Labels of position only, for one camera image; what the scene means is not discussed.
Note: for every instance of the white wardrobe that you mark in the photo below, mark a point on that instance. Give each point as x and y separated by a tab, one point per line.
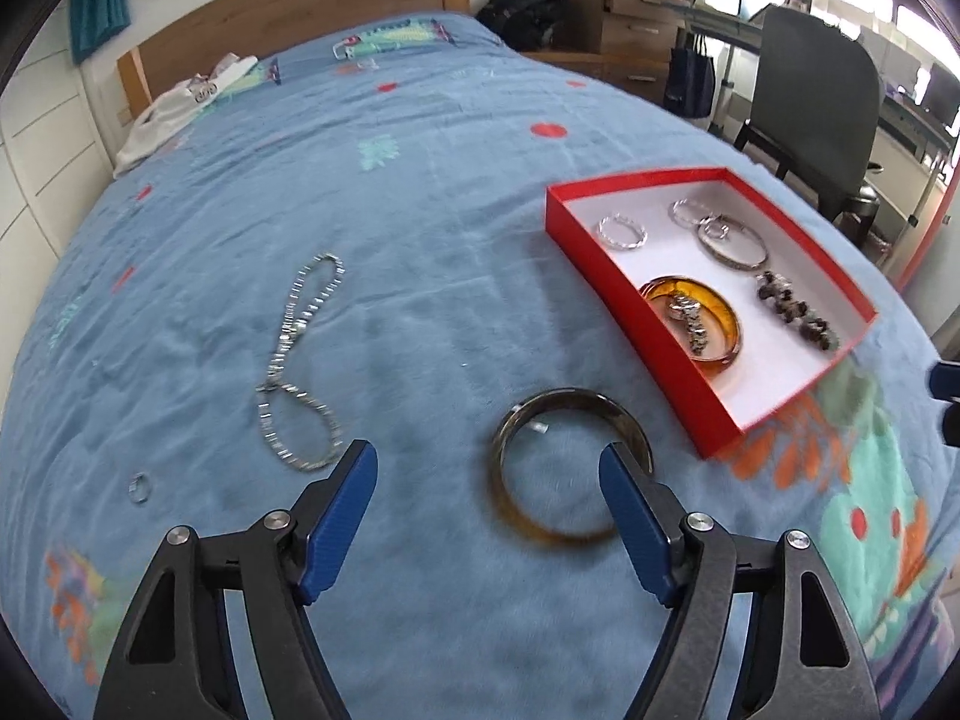
45	127

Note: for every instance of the blue printed blanket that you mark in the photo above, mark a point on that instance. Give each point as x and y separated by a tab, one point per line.
375	240

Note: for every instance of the grey office chair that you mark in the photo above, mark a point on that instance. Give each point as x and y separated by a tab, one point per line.
817	90

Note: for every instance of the dark brown bangle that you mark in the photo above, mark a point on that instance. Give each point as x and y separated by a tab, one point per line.
498	476

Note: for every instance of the wooden drawer cabinet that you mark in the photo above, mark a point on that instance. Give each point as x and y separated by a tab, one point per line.
637	30

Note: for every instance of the red jewelry box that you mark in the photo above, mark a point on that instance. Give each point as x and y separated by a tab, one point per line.
637	330

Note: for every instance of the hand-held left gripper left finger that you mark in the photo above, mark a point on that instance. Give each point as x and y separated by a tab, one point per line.
337	525

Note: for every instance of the amber translucent bangle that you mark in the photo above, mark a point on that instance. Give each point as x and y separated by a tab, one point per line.
720	360

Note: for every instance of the twisted silver hoop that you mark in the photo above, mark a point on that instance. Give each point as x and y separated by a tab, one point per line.
601	232
675	214

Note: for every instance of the teal curtain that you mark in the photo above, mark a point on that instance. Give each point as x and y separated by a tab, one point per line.
101	7

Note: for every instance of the tiny silver ear cuff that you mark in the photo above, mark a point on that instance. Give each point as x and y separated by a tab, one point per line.
718	226

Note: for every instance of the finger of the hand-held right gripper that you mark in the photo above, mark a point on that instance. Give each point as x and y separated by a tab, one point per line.
946	382

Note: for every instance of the dark blue bag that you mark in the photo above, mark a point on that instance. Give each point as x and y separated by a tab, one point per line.
686	82

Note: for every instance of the glass desk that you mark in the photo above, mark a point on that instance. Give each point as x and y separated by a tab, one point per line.
720	19

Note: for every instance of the black backpack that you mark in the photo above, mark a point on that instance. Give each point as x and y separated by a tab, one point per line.
521	15

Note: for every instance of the white clothes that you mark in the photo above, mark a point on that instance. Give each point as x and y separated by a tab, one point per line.
161	124

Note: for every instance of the thin silver bangle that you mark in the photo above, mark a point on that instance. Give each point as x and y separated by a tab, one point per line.
739	264

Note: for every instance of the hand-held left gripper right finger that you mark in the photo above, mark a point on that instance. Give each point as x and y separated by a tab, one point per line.
634	525

